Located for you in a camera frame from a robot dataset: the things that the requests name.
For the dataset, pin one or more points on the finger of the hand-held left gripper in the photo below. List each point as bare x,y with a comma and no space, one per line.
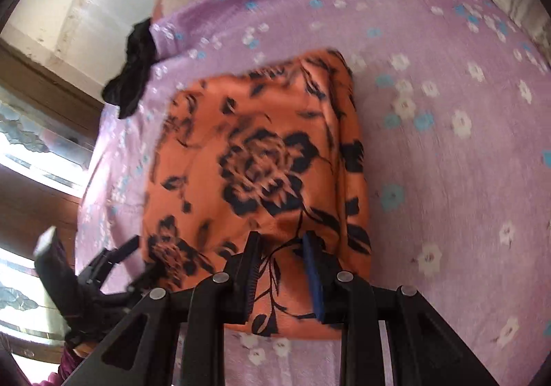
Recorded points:
112,256
150,278

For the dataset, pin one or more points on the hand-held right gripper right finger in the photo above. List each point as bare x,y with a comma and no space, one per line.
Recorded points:
316,282

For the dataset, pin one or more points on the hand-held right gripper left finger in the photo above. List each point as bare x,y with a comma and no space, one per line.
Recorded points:
249,278

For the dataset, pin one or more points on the orange black floral blouse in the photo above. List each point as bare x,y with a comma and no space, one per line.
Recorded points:
258,162

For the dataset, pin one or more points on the person's left forearm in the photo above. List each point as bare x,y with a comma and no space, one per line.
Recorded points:
69,364

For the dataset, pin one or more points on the leaded glass side panel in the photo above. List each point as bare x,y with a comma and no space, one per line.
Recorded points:
21,291

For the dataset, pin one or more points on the arched leaded glass panel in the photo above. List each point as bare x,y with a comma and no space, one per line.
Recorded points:
38,140

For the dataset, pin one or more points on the black garment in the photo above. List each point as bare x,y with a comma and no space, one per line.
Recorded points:
131,72

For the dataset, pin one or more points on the brown wooden door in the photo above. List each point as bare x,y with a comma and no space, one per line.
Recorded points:
43,80

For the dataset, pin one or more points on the purple floral bedsheet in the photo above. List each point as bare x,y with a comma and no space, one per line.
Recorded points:
447,132

